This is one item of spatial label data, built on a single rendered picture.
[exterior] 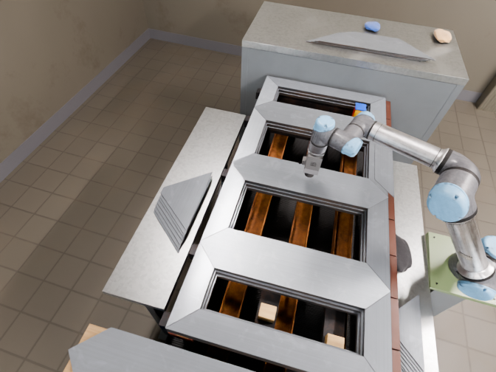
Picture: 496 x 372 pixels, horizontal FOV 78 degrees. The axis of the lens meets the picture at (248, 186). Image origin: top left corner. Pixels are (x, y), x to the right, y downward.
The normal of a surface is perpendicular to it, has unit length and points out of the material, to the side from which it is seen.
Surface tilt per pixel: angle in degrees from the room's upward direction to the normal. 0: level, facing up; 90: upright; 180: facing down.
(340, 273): 0
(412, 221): 0
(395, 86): 90
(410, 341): 0
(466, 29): 90
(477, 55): 90
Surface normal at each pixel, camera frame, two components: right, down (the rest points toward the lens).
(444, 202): -0.69, 0.52
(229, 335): 0.04, -0.61
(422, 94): -0.25, 0.75
